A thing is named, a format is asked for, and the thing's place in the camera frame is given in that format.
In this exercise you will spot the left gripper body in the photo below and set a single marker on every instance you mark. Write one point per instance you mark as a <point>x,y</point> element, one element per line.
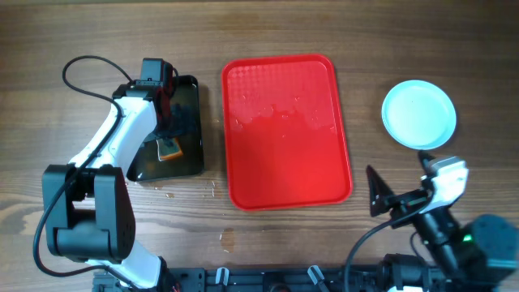
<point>176,124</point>

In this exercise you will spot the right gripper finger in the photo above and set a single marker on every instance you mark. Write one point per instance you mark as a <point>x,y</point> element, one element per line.
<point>380,193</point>
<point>426,161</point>

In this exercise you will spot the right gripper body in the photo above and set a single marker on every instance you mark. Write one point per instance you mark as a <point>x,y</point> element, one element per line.
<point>411,200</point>

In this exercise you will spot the green and orange sponge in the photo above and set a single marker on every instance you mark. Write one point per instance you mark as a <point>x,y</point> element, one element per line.
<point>168,149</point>

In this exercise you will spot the white plate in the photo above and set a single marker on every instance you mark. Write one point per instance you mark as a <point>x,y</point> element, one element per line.
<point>419,115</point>

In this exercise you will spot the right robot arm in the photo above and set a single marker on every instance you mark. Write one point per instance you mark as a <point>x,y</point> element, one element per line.
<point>478,255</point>

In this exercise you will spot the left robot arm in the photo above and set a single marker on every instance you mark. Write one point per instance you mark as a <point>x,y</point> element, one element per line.
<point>88,221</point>

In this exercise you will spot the black rectangular tray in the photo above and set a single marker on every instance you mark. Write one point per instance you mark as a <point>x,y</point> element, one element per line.
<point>146,166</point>

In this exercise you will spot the red plastic tray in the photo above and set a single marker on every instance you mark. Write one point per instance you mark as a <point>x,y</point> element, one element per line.
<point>285,141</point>

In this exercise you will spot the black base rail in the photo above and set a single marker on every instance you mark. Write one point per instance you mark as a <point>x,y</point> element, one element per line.
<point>363,277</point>

